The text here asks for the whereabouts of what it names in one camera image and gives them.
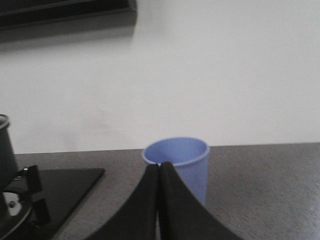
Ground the black glass gas stove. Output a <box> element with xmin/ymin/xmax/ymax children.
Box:
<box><xmin>8</xmin><ymin>168</ymin><xmax>104</xmax><ymax>240</ymax></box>

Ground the black range hood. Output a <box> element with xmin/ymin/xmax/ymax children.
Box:
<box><xmin>0</xmin><ymin>0</ymin><xmax>137</xmax><ymax>30</ymax></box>

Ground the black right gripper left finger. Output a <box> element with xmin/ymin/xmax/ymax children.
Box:
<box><xmin>87</xmin><ymin>164</ymin><xmax>160</xmax><ymax>240</ymax></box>

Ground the black pot support grate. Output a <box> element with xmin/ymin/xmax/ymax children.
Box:
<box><xmin>0</xmin><ymin>165</ymin><xmax>51</xmax><ymax>240</ymax></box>

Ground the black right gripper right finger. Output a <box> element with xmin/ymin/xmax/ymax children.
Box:
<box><xmin>158</xmin><ymin>162</ymin><xmax>241</xmax><ymax>240</ymax></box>

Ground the light blue ribbed cup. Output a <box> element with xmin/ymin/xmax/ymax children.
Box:
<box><xmin>142</xmin><ymin>136</ymin><xmax>210</xmax><ymax>205</ymax></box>

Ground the dark blue cooking pot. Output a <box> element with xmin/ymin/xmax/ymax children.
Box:
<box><xmin>0</xmin><ymin>114</ymin><xmax>18</xmax><ymax>192</ymax></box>

